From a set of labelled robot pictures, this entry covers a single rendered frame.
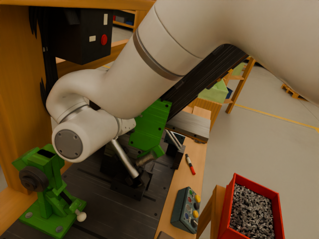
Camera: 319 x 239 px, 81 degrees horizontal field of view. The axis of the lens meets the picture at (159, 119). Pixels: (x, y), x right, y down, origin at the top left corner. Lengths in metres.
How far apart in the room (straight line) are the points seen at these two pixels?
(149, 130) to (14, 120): 0.40
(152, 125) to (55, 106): 0.36
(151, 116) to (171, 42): 0.47
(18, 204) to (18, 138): 0.26
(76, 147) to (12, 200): 0.51
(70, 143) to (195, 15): 0.30
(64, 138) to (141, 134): 0.36
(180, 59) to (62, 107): 0.28
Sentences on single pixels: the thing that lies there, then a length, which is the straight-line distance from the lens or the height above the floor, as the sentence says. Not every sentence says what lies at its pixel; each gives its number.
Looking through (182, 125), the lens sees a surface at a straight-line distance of 0.81.
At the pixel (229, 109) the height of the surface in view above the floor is 0.09.
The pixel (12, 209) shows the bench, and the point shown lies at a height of 0.88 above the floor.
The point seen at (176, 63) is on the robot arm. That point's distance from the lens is 0.23.
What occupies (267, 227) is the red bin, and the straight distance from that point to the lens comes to 0.99.
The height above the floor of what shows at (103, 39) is 1.41.
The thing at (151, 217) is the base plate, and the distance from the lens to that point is 0.77.
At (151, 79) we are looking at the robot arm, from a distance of 0.25.
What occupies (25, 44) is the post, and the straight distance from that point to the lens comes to 0.61.
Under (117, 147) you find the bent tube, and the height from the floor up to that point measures 1.07.
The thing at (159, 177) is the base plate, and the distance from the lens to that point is 0.88.
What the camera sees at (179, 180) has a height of 0.90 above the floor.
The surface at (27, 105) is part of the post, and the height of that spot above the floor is 1.23.
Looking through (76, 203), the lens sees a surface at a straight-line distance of 0.67.
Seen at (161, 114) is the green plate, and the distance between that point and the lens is 0.66.
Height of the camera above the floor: 1.56
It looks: 32 degrees down
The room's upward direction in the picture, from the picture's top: 14 degrees clockwise
